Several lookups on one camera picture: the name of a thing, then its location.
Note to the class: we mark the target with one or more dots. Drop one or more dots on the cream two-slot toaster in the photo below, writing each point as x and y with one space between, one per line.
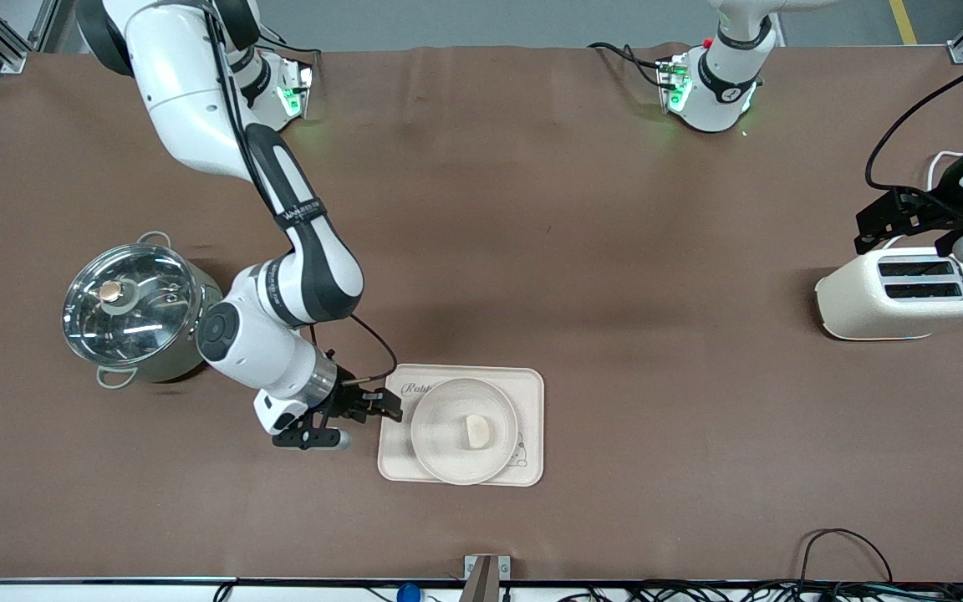
866 305

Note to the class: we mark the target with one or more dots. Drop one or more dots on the beige rabbit print tray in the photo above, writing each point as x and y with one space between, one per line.
532 393

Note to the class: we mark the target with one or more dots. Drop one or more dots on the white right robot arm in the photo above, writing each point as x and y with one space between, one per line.
189 100

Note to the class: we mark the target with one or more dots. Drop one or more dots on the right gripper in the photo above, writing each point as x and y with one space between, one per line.
350 400

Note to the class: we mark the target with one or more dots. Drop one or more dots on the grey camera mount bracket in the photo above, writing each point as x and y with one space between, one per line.
486 579

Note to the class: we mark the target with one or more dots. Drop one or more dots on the blue round cap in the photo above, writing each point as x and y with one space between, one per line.
408 594

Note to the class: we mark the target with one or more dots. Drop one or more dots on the small white bun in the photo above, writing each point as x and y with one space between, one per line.
478 431

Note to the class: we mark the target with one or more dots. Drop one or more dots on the stainless steel pot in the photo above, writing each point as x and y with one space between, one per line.
180 351

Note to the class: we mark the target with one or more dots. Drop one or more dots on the beige round plate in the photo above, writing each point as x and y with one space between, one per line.
440 435

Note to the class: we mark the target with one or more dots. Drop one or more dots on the glass pot lid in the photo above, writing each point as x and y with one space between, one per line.
130 309

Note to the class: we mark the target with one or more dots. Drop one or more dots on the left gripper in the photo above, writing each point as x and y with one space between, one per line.
931 211

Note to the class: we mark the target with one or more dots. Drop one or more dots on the brown table cover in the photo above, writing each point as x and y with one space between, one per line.
615 251

